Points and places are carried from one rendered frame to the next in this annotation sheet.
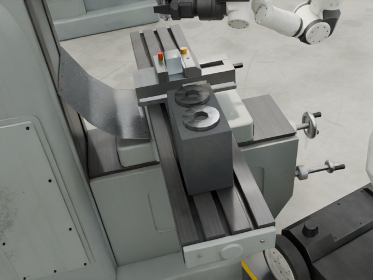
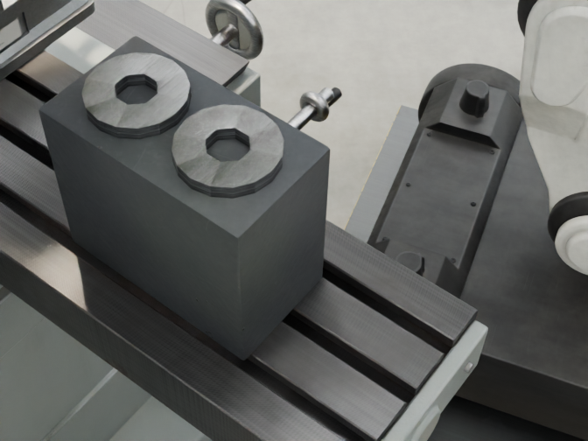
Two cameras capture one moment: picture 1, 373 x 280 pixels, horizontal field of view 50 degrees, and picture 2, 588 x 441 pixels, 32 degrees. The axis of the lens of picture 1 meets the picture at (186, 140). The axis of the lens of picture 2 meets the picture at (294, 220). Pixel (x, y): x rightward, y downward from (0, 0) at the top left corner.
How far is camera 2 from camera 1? 48 cm
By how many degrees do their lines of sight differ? 34
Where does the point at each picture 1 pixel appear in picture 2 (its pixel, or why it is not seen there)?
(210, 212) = (331, 372)
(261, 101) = (108, 14)
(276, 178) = not seen: hidden behind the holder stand
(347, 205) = (426, 179)
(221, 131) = (310, 163)
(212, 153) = (293, 228)
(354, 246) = (491, 258)
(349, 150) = not seen: hidden behind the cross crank
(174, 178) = (162, 337)
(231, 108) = (79, 66)
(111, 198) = not seen: outside the picture
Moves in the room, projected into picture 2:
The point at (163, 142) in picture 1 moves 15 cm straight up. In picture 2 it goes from (39, 254) to (7, 150)
